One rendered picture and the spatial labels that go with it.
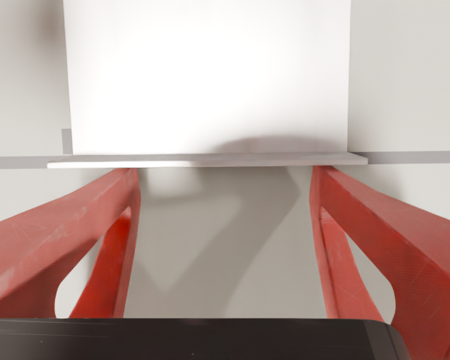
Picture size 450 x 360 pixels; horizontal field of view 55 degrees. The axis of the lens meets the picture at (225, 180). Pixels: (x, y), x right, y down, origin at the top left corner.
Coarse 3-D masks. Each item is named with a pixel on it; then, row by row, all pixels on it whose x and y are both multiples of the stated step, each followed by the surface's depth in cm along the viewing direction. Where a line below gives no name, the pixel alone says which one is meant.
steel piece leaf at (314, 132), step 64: (64, 0) 13; (128, 0) 13; (192, 0) 13; (256, 0) 13; (320, 0) 13; (128, 64) 13; (192, 64) 13; (256, 64) 13; (320, 64) 13; (128, 128) 13; (192, 128) 13; (256, 128) 13; (320, 128) 13
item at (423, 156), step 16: (0, 160) 14; (16, 160) 14; (32, 160) 14; (48, 160) 14; (368, 160) 14; (384, 160) 14; (400, 160) 14; (416, 160) 14; (432, 160) 14; (448, 160) 14
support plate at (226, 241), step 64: (0, 0) 13; (384, 0) 13; (448, 0) 13; (0, 64) 13; (64, 64) 13; (384, 64) 13; (448, 64) 13; (0, 128) 13; (64, 128) 13; (384, 128) 13; (448, 128) 13; (0, 192) 14; (64, 192) 14; (192, 192) 14; (256, 192) 14; (384, 192) 14; (448, 192) 14; (192, 256) 14; (256, 256) 14; (384, 320) 14
